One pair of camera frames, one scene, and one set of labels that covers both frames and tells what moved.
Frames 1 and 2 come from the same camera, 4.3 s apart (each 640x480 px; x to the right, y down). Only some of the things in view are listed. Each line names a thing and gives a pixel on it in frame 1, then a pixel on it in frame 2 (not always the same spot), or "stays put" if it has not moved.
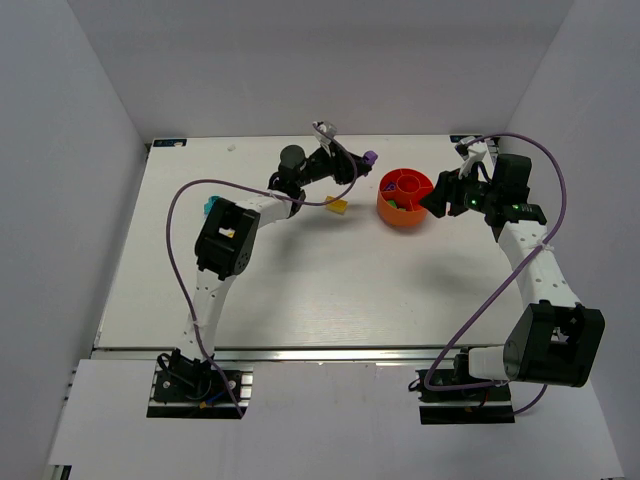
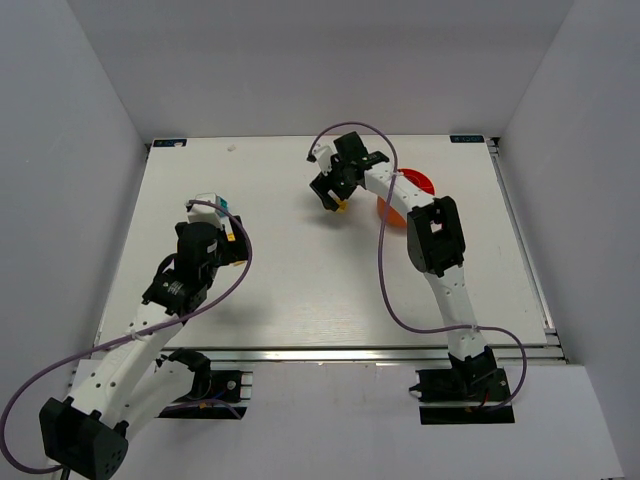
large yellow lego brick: [338, 206] stays put
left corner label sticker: [170, 143] stays put
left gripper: [343, 167] to [236, 245]
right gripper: [449, 190] to [331, 181]
